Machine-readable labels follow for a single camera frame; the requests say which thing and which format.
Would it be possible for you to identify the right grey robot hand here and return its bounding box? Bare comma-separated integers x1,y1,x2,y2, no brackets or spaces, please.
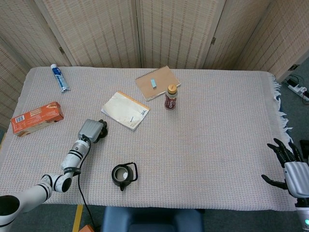
261,138,309,198

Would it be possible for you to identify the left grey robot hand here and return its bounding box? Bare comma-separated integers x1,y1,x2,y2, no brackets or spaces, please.
77,118,109,144

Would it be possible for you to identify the black cast iron teapot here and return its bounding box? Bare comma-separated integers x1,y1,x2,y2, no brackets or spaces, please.
111,161,138,192

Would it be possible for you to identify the cream notepad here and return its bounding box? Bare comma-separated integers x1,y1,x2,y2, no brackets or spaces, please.
100,90,151,131

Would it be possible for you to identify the orange cardboard box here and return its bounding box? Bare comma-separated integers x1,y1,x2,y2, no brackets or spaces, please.
11,101,65,138

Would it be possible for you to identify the blue white toothpaste tube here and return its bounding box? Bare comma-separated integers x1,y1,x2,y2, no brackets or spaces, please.
50,63,71,93

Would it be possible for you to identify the Costa coffee bottle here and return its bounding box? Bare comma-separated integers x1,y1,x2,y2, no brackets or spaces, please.
165,84,178,111

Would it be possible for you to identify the white power strip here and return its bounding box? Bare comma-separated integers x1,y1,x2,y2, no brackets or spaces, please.
287,82,309,101

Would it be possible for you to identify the brown spiral notebook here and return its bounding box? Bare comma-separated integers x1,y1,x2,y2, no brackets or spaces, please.
135,65,181,102

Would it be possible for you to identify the pale waffle tablecloth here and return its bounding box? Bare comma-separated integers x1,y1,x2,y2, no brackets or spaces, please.
0,66,296,212

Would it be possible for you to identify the woven folding screen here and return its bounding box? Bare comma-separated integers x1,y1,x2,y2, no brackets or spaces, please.
0,0,309,129

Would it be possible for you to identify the blue chair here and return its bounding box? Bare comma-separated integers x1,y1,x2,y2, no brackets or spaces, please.
100,206,205,232

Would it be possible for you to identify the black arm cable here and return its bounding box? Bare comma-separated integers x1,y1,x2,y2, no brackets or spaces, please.
76,135,101,230

